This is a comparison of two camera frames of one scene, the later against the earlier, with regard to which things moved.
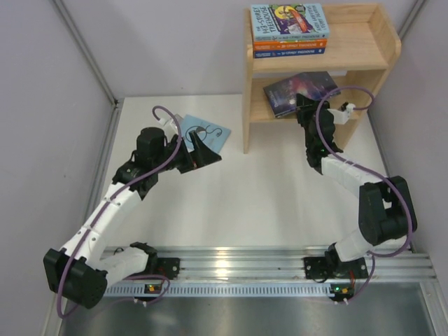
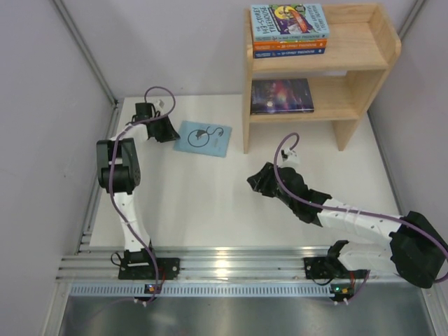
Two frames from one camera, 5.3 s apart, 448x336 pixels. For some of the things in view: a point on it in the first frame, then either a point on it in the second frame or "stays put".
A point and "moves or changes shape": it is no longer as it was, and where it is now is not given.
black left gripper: [187, 158] -> [161, 129]
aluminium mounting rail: [278, 271] stays put
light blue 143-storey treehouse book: [290, 22] stays put
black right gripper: [307, 114] -> [271, 180]
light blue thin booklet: [213, 136] stays put
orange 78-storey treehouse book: [257, 45] stays put
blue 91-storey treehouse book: [288, 52] stays put
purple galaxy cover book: [282, 96] moves or changes shape
